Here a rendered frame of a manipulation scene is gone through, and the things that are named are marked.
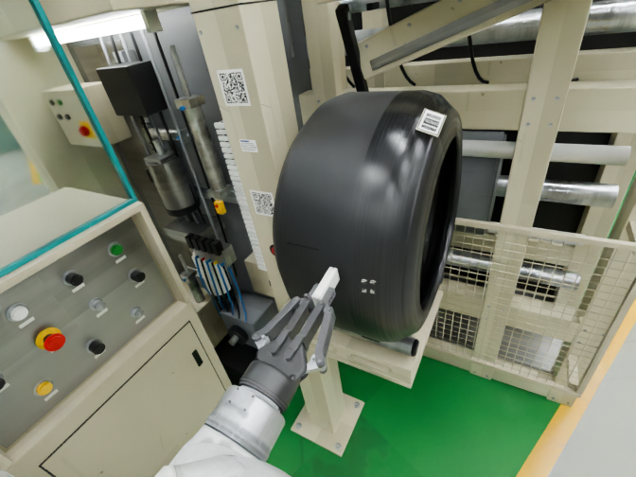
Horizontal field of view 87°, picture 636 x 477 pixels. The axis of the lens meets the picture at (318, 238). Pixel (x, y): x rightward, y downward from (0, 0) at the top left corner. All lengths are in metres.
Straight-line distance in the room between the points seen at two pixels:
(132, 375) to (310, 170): 0.81
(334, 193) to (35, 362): 0.80
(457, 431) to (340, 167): 1.47
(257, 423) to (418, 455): 1.36
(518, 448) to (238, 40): 1.79
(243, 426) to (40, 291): 0.67
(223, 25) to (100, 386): 0.93
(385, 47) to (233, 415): 0.93
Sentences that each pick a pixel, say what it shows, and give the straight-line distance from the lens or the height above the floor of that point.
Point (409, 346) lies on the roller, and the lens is 0.90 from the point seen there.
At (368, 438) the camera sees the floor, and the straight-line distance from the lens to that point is 1.79.
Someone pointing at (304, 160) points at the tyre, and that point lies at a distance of 0.64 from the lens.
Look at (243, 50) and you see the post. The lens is 0.79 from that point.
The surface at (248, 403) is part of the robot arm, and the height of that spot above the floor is 1.25.
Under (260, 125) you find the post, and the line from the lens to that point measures 0.81.
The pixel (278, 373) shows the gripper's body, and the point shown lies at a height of 1.24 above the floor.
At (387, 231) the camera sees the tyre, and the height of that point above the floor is 1.32.
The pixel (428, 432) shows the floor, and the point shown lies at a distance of 1.82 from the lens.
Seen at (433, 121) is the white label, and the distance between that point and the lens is 0.65.
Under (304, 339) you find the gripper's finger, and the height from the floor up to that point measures 1.23.
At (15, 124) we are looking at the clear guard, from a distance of 0.92.
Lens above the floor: 1.63
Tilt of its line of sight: 34 degrees down
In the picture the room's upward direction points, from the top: 9 degrees counter-clockwise
